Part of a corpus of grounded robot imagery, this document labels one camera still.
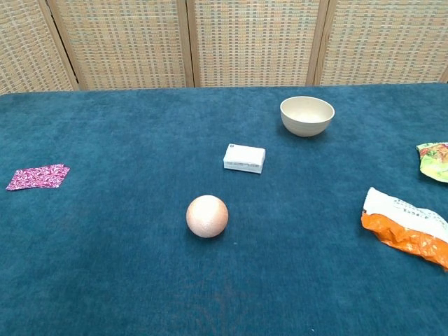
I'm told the small white box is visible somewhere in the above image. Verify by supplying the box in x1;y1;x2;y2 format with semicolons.
223;143;267;175

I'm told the peach foam ball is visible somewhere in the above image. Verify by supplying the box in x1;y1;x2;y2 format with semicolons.
185;195;230;239

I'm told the cream bowl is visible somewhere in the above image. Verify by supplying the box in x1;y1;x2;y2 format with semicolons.
279;95;336;138

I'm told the woven folding screen panel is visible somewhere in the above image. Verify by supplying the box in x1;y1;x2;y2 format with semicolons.
0;0;80;95
47;0;195;91
306;0;448;87
176;0;330;88

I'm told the teal table cloth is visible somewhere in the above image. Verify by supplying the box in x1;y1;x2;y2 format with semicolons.
0;82;448;336

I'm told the orange and white snack bag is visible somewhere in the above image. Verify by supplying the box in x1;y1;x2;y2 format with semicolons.
360;186;448;272

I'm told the green snack bag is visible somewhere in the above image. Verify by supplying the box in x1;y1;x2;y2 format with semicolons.
415;141;448;184

